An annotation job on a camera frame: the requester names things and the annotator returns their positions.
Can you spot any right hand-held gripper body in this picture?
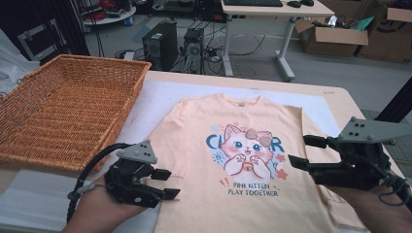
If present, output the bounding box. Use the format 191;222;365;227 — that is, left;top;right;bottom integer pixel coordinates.
310;116;412;192

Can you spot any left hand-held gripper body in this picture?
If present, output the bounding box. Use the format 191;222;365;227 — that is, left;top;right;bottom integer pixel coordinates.
104;139;167;209

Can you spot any peach cartoon cat shirt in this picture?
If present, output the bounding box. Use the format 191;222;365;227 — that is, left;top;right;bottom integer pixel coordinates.
147;92;368;233

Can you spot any brown wicker basket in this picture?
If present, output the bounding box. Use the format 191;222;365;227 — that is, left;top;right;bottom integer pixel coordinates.
0;53;153;172

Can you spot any person's left hand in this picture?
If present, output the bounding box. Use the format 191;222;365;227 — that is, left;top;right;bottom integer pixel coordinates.
79;176;149;224

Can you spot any person's right hand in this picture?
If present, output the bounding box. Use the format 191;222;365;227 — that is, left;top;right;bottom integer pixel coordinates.
326;183;412;212

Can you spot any open cardboard box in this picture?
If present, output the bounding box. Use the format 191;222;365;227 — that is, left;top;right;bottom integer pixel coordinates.
294;16;369;57

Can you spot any large cardboard box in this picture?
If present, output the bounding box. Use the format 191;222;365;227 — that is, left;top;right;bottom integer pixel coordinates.
356;0;412;64

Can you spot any teal plastic packet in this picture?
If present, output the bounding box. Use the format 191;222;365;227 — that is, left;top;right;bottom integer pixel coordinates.
349;16;376;32

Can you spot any grey computer tower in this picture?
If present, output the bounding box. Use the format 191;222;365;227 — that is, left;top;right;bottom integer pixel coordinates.
183;27;205;75

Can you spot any black computer tower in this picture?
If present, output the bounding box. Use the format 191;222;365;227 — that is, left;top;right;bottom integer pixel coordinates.
141;20;179;72

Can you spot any power strip with plugs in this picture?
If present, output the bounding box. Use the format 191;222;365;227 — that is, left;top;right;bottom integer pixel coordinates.
203;47;224;63

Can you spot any wooden desk with white legs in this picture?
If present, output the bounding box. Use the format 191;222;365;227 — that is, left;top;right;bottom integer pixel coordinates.
221;0;335;83

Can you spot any black keyboard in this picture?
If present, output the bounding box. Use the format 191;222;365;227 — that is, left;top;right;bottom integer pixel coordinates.
223;0;285;8

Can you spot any round white table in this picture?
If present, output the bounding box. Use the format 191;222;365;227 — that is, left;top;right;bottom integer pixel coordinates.
82;4;137;26

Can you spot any black box with red stripe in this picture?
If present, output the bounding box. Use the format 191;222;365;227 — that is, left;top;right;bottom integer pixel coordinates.
197;0;227;23

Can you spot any white cloth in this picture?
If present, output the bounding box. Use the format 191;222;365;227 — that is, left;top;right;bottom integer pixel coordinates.
0;28;41;95

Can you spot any right hand-held gripper cable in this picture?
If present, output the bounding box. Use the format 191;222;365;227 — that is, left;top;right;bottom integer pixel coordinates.
377;174;412;213

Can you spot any hand-held gripper cable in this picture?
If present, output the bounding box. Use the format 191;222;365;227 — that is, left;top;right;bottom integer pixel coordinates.
66;143;132;224
377;174;412;213

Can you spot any left hand-held gripper cable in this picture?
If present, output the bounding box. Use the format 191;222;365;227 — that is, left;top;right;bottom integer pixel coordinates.
66;143;132;224

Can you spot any black metal post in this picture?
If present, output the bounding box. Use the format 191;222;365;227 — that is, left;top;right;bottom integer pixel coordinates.
375;77;412;124

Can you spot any red cable coil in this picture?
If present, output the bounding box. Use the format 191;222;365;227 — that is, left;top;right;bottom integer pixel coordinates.
83;9;108;22
96;0;120;10

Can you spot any aluminium frame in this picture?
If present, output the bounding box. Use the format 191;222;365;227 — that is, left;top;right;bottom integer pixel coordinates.
17;18;67;62

